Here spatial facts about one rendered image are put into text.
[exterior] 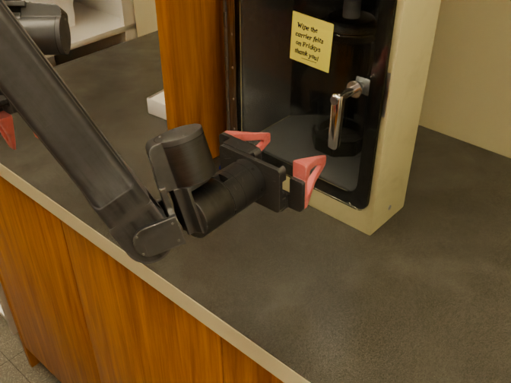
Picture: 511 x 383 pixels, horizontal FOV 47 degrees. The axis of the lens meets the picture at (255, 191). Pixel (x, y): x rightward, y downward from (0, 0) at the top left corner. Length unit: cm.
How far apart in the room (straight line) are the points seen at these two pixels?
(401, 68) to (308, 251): 33
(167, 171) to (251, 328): 29
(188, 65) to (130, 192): 45
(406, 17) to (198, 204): 38
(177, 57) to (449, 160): 58
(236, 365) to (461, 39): 78
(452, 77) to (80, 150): 88
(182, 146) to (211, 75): 47
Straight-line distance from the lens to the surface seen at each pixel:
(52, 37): 91
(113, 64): 165
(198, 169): 67
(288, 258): 96
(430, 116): 138
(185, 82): 107
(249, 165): 73
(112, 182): 66
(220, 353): 100
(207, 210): 68
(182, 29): 104
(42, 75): 64
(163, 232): 67
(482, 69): 130
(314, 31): 91
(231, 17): 102
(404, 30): 85
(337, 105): 85
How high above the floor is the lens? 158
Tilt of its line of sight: 36 degrees down
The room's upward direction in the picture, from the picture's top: straight up
